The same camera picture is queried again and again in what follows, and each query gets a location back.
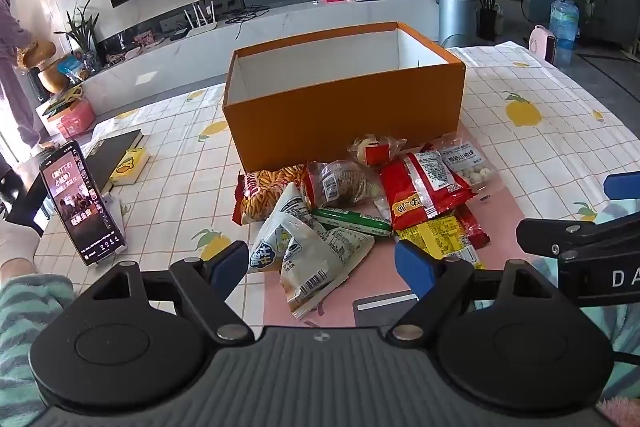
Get dark cabinet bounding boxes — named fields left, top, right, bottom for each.
left=590, top=0, right=640, bottom=52

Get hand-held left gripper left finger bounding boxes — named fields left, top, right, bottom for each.
left=85, top=241, right=254, bottom=342

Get black book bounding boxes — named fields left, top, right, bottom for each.
left=85, top=130, right=144, bottom=198

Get small pastry packet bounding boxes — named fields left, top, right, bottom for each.
left=348, top=133, right=408, bottom=168

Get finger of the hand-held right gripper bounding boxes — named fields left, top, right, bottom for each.
left=604, top=173, right=640, bottom=198
left=516, top=213, right=640, bottom=258

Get dark chair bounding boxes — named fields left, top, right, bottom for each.
left=0, top=167, right=57, bottom=238

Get orange cardboard box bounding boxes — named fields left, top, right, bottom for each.
left=222, top=21, right=467, bottom=172

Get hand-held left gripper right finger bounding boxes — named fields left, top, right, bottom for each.
left=386, top=239, right=556, bottom=342

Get green sausage stick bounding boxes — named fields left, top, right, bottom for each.
left=311, top=207, right=393, bottom=238

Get black cables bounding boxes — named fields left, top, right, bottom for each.
left=225, top=4, right=271, bottom=26

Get silver trash can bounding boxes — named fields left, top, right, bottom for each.
left=436, top=0, right=478, bottom=49

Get yellow and red snack packet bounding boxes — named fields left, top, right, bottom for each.
left=394, top=203, right=490, bottom=270

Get blue bag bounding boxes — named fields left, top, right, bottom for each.
left=57, top=54, right=87, bottom=82

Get orange stick snack bag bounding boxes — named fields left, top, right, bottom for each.
left=232, top=165, right=307, bottom=226

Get white blue-logo snack packet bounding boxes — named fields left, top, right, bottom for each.
left=248, top=182, right=328, bottom=275

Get white router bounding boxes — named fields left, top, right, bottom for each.
left=185, top=3, right=219, bottom=38

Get smartphone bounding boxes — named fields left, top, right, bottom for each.
left=39, top=140, right=123, bottom=267

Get brown bread clear packet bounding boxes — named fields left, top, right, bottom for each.
left=306, top=159, right=383, bottom=208

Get pink heater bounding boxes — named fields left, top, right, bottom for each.
left=529, top=25, right=558, bottom=65

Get brown round vase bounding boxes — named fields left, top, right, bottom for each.
left=17, top=39, right=69, bottom=94

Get pink table mat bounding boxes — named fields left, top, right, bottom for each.
left=262, top=184, right=551, bottom=343

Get white barcode snack packet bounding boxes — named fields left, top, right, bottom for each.
left=279, top=222, right=376, bottom=321

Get blue water bottle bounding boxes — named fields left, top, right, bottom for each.
left=549, top=0, right=581, bottom=68

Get clear packet of white balls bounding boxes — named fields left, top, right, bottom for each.
left=439, top=137, right=501, bottom=195

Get pink storage box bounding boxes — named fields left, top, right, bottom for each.
left=47, top=99, right=96, bottom=138

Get person's teal striped clothing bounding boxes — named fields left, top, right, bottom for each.
left=0, top=274, right=76, bottom=427

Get green plant in glass vase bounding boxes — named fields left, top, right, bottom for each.
left=54, top=0, right=103, bottom=80

